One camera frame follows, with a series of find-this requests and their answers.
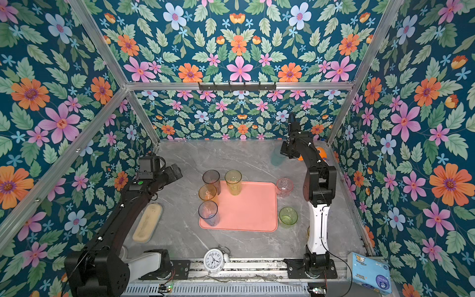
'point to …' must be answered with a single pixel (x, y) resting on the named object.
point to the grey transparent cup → (212, 177)
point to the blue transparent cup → (208, 211)
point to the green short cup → (288, 216)
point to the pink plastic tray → (255, 210)
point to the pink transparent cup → (284, 187)
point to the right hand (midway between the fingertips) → (292, 150)
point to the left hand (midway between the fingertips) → (174, 171)
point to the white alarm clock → (215, 258)
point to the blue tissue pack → (369, 273)
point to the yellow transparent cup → (208, 192)
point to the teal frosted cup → (277, 158)
